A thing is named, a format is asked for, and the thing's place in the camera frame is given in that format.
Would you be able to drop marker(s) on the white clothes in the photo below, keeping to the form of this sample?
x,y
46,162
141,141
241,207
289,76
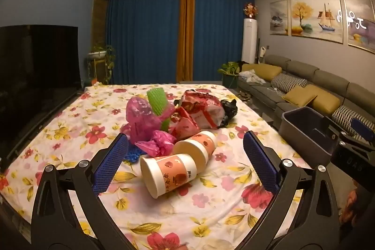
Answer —
x,y
252,75

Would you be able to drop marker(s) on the white handheld vacuum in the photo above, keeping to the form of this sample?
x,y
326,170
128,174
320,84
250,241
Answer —
x,y
262,53

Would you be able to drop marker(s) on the green foam net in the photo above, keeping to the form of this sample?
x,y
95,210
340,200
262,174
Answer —
x,y
156,100

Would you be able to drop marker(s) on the potted plant in green pot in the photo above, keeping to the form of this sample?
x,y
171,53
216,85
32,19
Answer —
x,y
230,74

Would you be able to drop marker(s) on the floral tablecloth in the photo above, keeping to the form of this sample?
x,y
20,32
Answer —
x,y
205,214

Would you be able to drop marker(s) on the grey plastic bin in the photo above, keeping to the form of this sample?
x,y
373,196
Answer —
x,y
296,127

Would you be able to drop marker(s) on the blue curtain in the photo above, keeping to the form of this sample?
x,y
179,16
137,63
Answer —
x,y
219,33
143,33

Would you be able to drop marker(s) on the black white patterned cushion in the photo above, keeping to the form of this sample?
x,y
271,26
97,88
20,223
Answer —
x,y
288,82
345,116

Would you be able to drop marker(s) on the yellow cushion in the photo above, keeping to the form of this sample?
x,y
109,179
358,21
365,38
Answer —
x,y
298,96
328,100
263,70

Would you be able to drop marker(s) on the purple abstract painting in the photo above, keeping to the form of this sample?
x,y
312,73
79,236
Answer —
x,y
361,21

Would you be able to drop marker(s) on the white standing air conditioner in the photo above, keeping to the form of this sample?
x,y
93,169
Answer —
x,y
249,42

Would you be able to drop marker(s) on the orange curtain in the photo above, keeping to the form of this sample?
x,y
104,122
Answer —
x,y
186,33

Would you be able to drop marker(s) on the pink plastic bag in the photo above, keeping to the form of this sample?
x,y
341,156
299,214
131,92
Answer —
x,y
158,144
140,118

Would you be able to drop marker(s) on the red gold flower ornament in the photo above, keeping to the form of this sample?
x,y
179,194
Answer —
x,y
250,10

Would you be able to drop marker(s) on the wooden door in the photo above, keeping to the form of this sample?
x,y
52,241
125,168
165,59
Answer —
x,y
99,18

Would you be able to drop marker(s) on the small landscape painting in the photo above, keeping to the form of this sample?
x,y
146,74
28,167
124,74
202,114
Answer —
x,y
278,18

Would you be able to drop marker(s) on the black plastic bag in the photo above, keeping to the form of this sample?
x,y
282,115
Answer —
x,y
177,103
228,112

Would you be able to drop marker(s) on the trailing plant on stand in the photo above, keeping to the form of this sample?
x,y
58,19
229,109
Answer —
x,y
99,56

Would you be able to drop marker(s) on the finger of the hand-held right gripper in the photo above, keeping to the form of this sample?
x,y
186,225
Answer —
x,y
334,130
363,128

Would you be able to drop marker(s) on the tree and sailboat painting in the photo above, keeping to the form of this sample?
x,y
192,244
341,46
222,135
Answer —
x,y
316,18

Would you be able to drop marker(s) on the black television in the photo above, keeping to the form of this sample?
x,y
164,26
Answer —
x,y
35,68

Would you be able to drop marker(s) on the blue plastic piece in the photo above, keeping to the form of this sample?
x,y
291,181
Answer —
x,y
134,154

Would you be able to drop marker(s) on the glass teapot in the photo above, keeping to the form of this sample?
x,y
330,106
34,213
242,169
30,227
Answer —
x,y
245,96

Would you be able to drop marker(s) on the red white plastic bag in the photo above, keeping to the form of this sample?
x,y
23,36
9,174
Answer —
x,y
202,109

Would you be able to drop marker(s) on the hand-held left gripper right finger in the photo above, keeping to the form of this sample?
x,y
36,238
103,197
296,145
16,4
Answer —
x,y
260,162

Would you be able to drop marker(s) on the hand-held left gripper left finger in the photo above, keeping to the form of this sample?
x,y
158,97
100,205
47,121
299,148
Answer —
x,y
111,162

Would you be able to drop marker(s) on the white orange paper cup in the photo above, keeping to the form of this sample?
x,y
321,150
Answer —
x,y
199,144
172,172

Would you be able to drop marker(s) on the grey sofa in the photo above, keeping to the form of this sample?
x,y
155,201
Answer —
x,y
331,77

